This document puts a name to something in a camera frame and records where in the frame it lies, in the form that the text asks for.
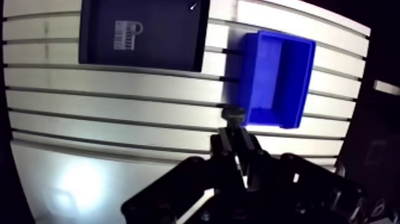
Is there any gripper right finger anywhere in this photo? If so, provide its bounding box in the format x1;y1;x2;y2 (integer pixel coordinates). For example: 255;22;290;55
237;127;367;224

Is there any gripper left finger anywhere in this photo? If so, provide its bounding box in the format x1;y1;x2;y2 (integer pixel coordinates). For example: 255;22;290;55
120;127;239;224

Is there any steel bolt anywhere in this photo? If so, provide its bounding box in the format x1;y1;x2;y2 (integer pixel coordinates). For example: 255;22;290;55
221;105;246;129

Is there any blue bin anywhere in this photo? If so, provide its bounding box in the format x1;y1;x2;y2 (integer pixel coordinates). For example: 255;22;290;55
237;30;317;130

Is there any black tray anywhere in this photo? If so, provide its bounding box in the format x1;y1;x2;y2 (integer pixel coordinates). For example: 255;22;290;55
78;0;211;73

